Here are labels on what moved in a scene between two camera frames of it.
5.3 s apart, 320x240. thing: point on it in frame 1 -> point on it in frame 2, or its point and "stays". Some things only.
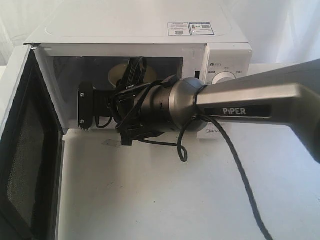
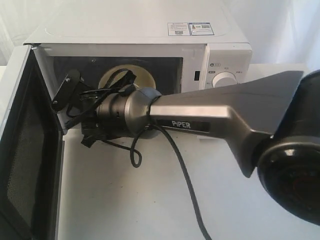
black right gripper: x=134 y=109 -> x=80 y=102
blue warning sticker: x=190 y=29 stays
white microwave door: x=32 y=156 stays
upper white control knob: x=222 y=76 stays
